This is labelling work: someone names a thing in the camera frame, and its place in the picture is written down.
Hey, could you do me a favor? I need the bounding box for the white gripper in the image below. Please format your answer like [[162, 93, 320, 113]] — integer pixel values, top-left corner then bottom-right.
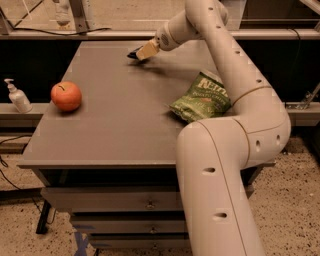
[[136, 23, 175, 60]]

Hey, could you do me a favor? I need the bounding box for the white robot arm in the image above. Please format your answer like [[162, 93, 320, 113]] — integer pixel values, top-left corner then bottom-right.
[[137, 0, 291, 256]]

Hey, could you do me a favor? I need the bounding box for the green kettle chips bag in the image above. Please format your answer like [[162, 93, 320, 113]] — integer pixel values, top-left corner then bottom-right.
[[169, 70, 231, 123]]

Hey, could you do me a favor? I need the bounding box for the clear plastic bottle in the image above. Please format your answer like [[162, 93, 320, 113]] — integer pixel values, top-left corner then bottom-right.
[[52, 0, 70, 26]]

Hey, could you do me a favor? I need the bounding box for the red apple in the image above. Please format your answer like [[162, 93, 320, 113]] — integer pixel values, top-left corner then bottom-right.
[[51, 81, 82, 112]]

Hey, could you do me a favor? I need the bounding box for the grey drawer cabinet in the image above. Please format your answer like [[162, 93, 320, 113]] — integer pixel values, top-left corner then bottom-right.
[[18, 40, 276, 251]]

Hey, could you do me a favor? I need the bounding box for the white pump lotion bottle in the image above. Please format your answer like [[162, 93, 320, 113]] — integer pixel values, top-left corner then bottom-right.
[[4, 78, 32, 113]]

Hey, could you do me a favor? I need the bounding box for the top grey drawer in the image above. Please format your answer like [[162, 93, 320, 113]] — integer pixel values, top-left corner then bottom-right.
[[41, 185, 255, 213]]

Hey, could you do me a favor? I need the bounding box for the grey drawer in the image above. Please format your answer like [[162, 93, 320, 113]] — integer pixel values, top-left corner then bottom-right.
[[70, 212, 187, 234], [89, 233, 190, 249], [41, 185, 255, 213]]

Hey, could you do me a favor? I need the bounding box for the middle grey drawer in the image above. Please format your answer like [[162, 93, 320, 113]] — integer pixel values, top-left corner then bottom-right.
[[70, 212, 187, 234]]

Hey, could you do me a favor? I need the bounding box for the bottom grey drawer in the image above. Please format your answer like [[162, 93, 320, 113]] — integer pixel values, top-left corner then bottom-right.
[[89, 233, 190, 249]]

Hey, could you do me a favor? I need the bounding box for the blue floor tape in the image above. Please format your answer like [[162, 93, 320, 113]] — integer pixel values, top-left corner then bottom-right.
[[73, 231, 100, 256]]

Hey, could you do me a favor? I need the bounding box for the black cable on shelf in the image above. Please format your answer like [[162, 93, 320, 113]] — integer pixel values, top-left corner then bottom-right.
[[12, 27, 112, 37]]

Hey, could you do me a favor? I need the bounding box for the metal shelf frame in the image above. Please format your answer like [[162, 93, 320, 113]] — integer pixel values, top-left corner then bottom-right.
[[0, 0, 320, 40]]

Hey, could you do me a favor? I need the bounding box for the black floor cable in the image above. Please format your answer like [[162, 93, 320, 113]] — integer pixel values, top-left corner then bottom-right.
[[0, 134, 34, 191]]

